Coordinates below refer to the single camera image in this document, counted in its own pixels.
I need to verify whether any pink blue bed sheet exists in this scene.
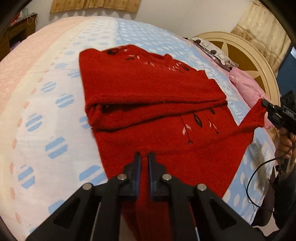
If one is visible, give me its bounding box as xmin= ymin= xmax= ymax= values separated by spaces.
xmin=0 ymin=15 xmax=278 ymax=241

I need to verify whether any right hand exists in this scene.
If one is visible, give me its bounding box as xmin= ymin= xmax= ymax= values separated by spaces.
xmin=275 ymin=128 xmax=295 ymax=169

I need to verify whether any black cable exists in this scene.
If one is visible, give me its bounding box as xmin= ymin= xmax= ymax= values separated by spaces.
xmin=246 ymin=157 xmax=282 ymax=209

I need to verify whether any beige patterned curtain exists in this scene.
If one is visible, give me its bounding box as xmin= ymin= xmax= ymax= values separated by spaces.
xmin=50 ymin=0 xmax=141 ymax=13

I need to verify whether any black white patterned pillow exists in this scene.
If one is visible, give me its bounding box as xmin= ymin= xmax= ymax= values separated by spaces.
xmin=190 ymin=37 xmax=239 ymax=71

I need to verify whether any red knitted sweater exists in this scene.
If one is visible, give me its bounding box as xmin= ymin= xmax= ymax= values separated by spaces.
xmin=79 ymin=45 xmax=266 ymax=240

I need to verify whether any brown wooden cabinet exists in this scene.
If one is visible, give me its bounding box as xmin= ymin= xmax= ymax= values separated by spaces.
xmin=1 ymin=13 xmax=38 ymax=60

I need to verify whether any cream wooden headboard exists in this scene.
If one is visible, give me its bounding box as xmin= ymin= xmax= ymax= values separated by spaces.
xmin=197 ymin=32 xmax=280 ymax=105

